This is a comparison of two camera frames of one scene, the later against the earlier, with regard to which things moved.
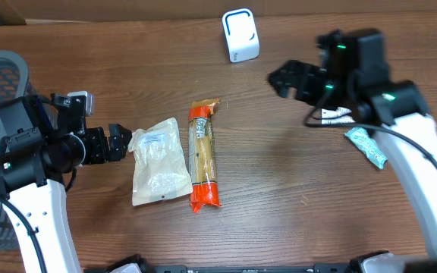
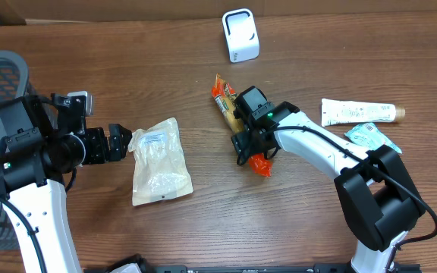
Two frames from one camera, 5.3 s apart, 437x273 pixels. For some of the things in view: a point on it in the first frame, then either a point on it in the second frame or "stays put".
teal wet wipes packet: (362, 138) stays put
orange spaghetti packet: (202, 170) -> (224, 97)
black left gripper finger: (119, 137) stays put
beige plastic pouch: (160, 168) stays put
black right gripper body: (335, 82) -> (252, 143)
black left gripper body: (96, 149) stays put
